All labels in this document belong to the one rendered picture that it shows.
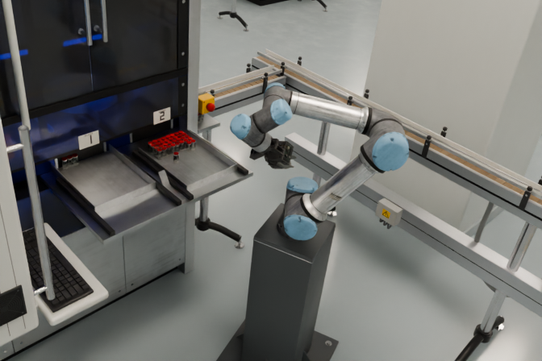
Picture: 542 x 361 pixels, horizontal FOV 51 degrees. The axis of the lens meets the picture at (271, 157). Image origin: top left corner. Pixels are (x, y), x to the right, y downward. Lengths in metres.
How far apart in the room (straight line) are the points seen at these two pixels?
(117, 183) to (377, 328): 1.52
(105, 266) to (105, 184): 0.56
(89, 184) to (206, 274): 1.08
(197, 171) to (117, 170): 0.32
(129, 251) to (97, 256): 0.17
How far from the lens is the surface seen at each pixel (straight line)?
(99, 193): 2.27
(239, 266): 3.22
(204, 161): 2.44
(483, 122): 3.23
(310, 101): 1.93
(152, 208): 2.18
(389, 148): 1.83
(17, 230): 1.66
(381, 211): 2.94
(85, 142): 2.33
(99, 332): 2.94
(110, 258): 2.75
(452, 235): 2.84
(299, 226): 2.00
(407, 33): 3.34
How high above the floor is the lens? 2.24
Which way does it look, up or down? 33 degrees down
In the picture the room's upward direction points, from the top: 6 degrees clockwise
